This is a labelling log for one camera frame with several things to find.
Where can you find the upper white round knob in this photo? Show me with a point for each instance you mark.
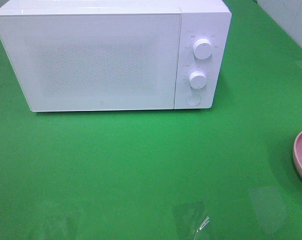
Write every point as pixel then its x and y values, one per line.
pixel 202 48

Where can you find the white microwave oven body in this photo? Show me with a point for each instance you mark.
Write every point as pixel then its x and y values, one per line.
pixel 199 19

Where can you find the lower white round knob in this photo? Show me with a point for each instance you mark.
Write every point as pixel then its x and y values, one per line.
pixel 197 80

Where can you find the white round knob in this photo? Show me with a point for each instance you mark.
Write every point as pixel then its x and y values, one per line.
pixel 197 80
pixel 202 48

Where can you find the green table mat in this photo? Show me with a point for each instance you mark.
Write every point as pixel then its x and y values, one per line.
pixel 224 173

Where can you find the white round door button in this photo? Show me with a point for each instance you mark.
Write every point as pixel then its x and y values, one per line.
pixel 193 100

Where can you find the white microwave door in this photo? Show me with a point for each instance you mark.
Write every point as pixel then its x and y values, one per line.
pixel 94 62

